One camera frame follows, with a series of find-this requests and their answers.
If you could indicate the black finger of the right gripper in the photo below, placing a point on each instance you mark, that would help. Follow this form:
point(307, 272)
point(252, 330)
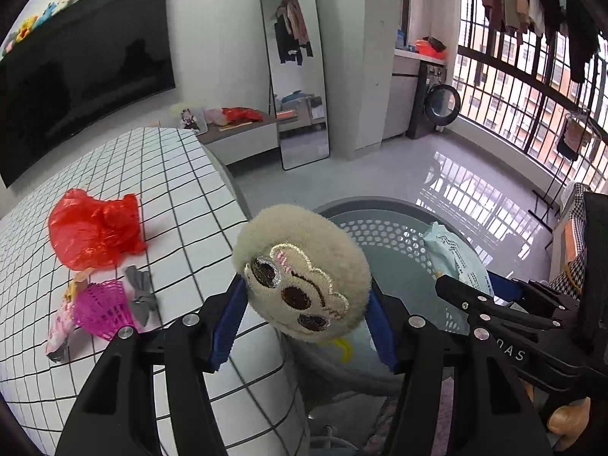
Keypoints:
point(471, 300)

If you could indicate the hanging clothes row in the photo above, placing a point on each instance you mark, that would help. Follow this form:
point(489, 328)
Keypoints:
point(546, 18)

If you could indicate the pink snack wrapper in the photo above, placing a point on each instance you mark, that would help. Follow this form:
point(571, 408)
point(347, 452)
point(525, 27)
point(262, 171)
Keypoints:
point(63, 322)

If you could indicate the red bag on cabinet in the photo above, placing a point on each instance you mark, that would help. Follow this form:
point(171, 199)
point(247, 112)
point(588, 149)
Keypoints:
point(237, 115)

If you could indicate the magenta mesh net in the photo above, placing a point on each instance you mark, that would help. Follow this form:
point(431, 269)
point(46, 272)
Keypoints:
point(102, 309)

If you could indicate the checkered fabric sofa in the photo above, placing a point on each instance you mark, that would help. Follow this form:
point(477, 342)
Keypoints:
point(579, 261)

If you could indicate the red plastic bag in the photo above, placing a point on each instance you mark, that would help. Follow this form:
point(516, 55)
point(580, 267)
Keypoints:
point(89, 233)

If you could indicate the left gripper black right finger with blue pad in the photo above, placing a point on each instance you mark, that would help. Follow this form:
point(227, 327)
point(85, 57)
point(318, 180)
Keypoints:
point(459, 393)

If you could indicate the person's hand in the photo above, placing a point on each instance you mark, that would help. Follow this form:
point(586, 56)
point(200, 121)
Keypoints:
point(569, 422)

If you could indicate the framed cartoon picture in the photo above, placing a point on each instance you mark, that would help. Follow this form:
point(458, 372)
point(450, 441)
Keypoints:
point(193, 119)

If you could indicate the grey low tv cabinet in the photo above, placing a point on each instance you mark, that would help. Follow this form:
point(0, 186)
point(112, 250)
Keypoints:
point(236, 144)

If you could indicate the black drying rack stand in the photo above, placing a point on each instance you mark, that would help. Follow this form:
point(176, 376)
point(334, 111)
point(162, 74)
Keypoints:
point(580, 149)

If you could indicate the orange basin on counter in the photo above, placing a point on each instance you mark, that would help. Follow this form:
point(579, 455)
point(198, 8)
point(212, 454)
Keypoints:
point(431, 47)

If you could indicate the cream plush doll head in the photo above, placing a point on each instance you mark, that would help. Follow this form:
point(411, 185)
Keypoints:
point(304, 274)

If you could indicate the grey fabric bow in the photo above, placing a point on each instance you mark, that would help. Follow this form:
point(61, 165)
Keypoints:
point(144, 302)

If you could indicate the black wall television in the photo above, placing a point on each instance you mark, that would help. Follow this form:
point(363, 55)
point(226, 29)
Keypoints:
point(94, 57)

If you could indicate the grey perforated laundry basket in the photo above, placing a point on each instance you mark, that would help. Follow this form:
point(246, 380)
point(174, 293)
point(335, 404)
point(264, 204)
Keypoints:
point(391, 234)

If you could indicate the standing floor mirror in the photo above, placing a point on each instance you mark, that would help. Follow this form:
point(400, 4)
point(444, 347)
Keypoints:
point(297, 80)

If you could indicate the light blue wet-wipe pack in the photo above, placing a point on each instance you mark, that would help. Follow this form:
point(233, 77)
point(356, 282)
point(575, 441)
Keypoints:
point(452, 256)

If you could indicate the front-load washing machine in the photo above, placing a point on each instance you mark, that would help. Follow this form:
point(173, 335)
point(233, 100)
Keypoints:
point(436, 103)

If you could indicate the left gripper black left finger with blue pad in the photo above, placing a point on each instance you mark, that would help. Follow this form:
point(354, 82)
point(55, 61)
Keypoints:
point(114, 413)

